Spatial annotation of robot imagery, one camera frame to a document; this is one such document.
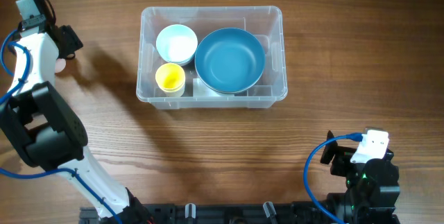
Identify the pink plastic cup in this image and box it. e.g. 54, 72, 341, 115
54, 58, 66, 74

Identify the yellow plastic cup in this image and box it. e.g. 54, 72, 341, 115
155, 63, 186, 92

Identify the light blue bowl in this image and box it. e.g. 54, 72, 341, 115
156, 24, 198, 62

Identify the dark blue plate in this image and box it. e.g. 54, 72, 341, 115
194, 28, 266, 91

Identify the mint green bowl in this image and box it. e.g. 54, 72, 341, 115
171, 56, 194, 67

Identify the pale green plastic cup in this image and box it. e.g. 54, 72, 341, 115
164, 85, 185, 97

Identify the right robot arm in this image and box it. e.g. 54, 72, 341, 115
321, 128, 400, 224

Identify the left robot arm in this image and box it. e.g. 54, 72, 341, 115
1, 0, 154, 223

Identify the clear plastic storage container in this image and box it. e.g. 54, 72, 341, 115
136, 6, 288, 110

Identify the right blue cable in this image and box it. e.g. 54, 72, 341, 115
303, 132, 365, 224

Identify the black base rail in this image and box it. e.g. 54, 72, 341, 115
78, 200, 400, 224

